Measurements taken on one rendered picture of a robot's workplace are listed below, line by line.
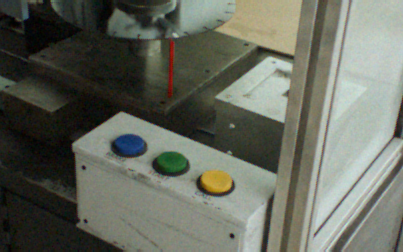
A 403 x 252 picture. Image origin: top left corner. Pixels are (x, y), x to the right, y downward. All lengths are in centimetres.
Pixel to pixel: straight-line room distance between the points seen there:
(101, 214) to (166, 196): 14
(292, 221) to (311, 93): 18
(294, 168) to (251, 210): 8
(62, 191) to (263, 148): 32
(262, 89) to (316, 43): 38
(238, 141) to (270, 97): 9
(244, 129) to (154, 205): 23
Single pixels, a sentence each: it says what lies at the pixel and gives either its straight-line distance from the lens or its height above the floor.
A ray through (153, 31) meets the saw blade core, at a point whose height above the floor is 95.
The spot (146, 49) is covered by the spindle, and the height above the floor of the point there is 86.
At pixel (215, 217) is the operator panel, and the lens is 90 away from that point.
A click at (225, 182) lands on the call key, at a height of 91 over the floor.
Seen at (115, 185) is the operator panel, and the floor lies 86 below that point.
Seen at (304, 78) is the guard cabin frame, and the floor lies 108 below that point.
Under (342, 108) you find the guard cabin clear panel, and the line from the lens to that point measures 94.
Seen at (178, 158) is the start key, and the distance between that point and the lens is 95.
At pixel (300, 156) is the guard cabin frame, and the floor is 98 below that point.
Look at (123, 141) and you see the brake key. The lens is 98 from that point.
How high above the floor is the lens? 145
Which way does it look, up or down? 32 degrees down
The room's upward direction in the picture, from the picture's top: 4 degrees clockwise
